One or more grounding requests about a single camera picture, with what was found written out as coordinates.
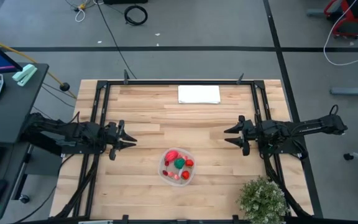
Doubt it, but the large pink-red toy fruit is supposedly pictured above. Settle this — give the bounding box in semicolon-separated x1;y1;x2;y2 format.
165;150;180;162

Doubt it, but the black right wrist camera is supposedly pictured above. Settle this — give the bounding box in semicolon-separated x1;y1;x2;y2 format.
259;120;275;135

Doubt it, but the short white looped cable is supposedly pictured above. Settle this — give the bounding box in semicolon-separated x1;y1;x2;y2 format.
74;0;105;23

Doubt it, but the coiled black cable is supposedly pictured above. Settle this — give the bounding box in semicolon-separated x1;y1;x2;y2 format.
124;4;149;26

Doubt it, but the grey table foot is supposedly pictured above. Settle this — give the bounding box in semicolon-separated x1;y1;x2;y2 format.
329;80;358;96

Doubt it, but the clear plastic tupperware container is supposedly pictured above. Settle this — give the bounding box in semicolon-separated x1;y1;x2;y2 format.
158;147;196;187

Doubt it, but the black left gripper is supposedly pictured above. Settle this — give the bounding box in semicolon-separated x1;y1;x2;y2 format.
106;119;138;161

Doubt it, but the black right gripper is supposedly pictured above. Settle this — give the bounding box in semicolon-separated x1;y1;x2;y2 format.
223;114;262;157

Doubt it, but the green toy pepper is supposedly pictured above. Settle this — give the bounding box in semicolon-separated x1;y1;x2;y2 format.
173;157;186;170

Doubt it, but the long black floor cable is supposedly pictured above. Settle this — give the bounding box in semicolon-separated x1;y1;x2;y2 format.
95;0;137;80

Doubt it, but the long white floor cable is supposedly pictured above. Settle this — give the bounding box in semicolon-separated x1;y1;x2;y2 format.
323;0;358;67

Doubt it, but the black office desk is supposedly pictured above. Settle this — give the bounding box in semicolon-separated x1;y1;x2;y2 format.
0;62;50;222

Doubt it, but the mint green stapler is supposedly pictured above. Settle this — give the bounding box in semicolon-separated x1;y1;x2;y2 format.
12;63;39;87

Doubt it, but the green artificial potted plant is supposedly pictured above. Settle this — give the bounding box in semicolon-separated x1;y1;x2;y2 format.
237;175;291;224

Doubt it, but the black metal table frame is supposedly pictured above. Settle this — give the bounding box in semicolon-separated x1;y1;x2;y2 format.
54;68;313;224

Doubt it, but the red and black cart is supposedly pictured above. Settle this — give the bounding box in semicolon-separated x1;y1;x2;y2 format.
306;0;358;40

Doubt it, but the yellow floor cable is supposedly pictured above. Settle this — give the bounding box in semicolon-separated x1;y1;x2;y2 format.
0;37;77;100

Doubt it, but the white folded cloth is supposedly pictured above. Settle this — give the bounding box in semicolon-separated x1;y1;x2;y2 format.
177;85;222;105

